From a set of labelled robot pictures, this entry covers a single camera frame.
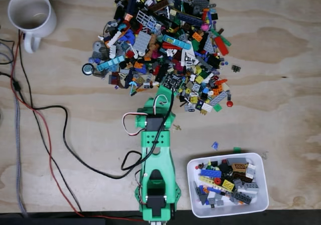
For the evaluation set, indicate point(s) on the white plastic bin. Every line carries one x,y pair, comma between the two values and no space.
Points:
260,185

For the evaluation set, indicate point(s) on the light blue curved Lego piece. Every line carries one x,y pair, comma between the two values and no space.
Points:
178,42

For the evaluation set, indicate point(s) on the grey wedge Lego plate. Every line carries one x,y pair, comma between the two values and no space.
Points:
209,46

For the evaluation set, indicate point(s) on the red long Lego plate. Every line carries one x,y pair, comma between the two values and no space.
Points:
221,46

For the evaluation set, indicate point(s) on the yellow thin Lego plate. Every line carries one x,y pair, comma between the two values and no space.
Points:
208,178

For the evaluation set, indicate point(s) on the grey studded Lego plate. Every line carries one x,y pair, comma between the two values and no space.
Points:
218,98

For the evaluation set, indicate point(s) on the red round Lego piece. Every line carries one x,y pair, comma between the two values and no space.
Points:
217,181

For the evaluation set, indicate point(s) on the grey flat Lego tile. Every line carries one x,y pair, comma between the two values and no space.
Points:
237,161

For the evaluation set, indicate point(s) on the dark grey long Lego brick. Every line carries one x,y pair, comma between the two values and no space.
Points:
242,197

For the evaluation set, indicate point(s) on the dark grey Lego slope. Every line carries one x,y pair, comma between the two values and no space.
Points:
203,198

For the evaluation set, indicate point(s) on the grey square Lego plate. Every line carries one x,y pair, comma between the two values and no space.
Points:
142,42

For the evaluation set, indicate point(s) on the tan brown Lego brick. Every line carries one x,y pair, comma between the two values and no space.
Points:
239,167

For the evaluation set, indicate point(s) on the white long Lego brick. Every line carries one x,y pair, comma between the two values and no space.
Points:
114,38

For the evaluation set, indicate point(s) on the white printed Lego panel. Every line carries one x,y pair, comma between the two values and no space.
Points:
189,57

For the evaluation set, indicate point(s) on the small blue Lego piece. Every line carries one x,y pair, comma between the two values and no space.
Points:
215,145

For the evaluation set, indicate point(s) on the green square Lego plate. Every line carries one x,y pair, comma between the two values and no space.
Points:
217,107

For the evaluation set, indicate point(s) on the black camera circuit board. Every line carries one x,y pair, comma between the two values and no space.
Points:
173,81

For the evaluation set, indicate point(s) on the dark grey Lego plate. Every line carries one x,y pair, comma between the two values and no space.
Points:
200,1

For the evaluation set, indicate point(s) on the brown long Lego plate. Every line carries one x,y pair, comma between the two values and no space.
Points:
158,6

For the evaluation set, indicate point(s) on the grey round Lego dish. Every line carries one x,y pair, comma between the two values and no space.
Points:
98,46

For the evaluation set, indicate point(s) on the light blue long Lego brick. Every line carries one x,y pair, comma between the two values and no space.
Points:
110,63

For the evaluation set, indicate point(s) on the yellow Lego brick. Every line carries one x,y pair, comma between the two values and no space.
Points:
228,184

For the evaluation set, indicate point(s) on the green long Lego plate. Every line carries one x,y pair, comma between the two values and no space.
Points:
215,32

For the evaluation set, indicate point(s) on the white Lego plate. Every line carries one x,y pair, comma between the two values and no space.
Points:
206,107

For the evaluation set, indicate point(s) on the white Lego lattice fence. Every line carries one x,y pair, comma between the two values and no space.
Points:
144,18

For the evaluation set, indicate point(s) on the dark blue long Lego brick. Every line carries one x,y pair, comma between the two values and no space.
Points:
132,2

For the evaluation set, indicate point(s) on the small green Lego brick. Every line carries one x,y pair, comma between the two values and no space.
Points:
237,149

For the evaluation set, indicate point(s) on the black Lego tyre wheel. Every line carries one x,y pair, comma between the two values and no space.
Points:
87,69

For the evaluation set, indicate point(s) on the orange Lego brick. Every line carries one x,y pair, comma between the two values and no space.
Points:
197,36

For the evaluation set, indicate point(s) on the white ceramic mug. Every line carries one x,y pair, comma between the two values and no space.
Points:
30,12

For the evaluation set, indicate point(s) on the red round Lego stud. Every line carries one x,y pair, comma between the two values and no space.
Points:
229,104

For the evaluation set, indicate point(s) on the black Lego grille piece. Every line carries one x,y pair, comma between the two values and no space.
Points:
235,68

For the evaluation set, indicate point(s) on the pink Lego ball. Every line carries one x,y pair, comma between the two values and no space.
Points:
205,27

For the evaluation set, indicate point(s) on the light grey Lego piece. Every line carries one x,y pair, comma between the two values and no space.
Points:
250,171

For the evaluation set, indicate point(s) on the grey small Lego brick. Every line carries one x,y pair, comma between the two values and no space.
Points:
252,186

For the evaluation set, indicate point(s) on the dark blue long Lego plate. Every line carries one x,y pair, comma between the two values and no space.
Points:
189,18

